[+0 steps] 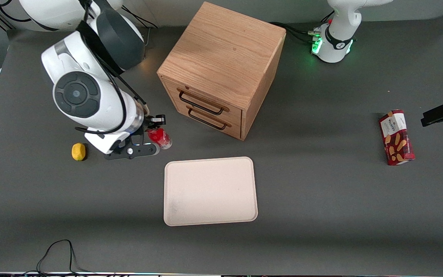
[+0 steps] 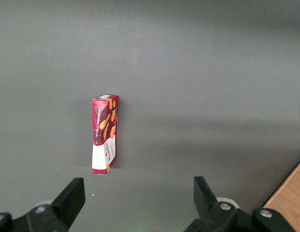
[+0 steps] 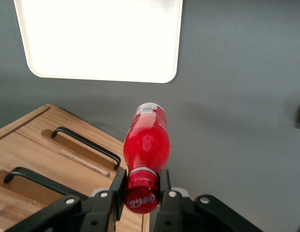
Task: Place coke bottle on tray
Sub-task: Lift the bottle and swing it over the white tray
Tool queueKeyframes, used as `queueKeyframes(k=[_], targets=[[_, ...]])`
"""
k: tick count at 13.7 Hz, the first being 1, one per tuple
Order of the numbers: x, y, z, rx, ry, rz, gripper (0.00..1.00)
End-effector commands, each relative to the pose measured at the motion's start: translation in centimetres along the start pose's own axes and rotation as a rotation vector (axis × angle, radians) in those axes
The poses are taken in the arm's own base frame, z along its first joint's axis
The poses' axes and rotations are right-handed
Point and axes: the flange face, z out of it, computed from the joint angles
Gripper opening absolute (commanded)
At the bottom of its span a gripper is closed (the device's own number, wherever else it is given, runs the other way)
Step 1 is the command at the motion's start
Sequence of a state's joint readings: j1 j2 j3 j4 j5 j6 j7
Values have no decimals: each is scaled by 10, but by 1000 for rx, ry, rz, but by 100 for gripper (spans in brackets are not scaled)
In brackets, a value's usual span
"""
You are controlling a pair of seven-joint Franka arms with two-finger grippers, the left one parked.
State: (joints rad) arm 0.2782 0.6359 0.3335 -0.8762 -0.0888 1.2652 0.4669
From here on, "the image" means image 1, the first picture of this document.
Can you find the black left arm base cables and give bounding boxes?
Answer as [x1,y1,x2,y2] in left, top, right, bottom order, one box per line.
[270,21,322,43]

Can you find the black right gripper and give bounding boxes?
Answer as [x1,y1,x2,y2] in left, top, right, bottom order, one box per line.
[128,114,167,147]

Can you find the thin black table edge cable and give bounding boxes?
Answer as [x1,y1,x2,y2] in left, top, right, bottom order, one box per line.
[36,239,88,275]

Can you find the wooden drawer cabinet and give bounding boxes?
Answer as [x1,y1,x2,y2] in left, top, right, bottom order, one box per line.
[157,1,286,141]

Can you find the black arm base cables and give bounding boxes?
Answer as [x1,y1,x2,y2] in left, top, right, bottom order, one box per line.
[123,6,160,47]
[270,21,322,43]

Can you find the black drawer handle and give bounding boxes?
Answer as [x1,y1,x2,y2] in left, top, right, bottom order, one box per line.
[177,88,230,116]
[186,105,233,130]

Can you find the red cookie box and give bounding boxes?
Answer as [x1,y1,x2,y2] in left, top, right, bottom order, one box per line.
[378,109,416,166]

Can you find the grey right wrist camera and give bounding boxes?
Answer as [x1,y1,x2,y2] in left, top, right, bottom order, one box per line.
[104,142,160,160]

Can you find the black right arm base cables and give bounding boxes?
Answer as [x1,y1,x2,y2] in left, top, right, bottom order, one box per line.
[123,6,160,47]

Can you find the red coke bottle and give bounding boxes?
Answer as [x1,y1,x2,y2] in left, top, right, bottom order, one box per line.
[147,128,173,150]

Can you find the yellow lemon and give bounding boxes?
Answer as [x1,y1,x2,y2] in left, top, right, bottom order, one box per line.
[71,143,87,161]

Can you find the beige plastic tray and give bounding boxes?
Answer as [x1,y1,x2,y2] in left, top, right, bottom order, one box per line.
[163,156,258,227]

